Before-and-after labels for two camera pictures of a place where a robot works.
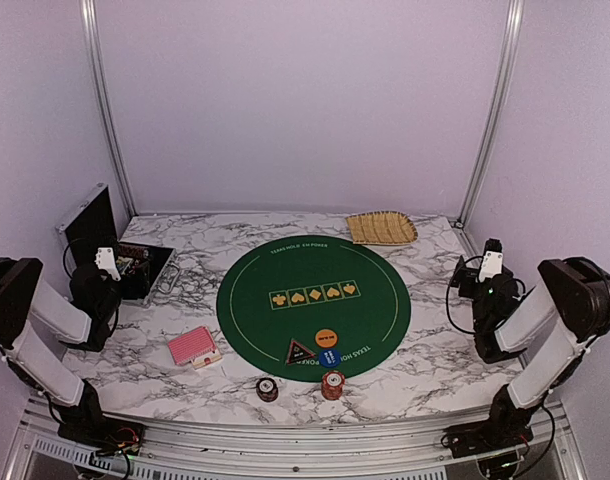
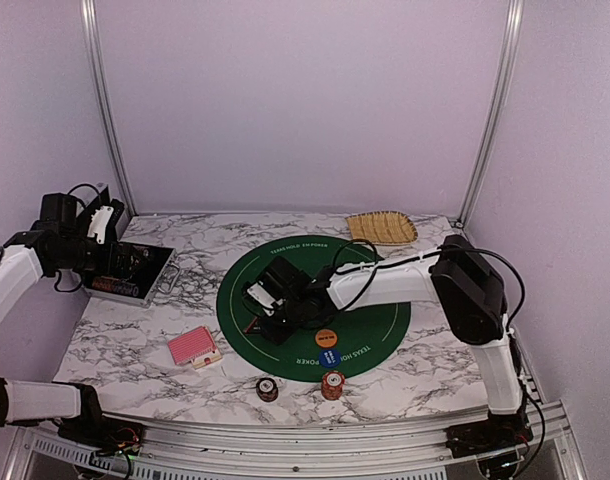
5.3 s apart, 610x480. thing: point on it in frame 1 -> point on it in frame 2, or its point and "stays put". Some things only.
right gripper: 467,275 -> 273,334
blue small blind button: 329,358 stays put
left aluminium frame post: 91,41 stays put
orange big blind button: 326,338 stays put
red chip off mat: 332,384 stays put
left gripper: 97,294 -> 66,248
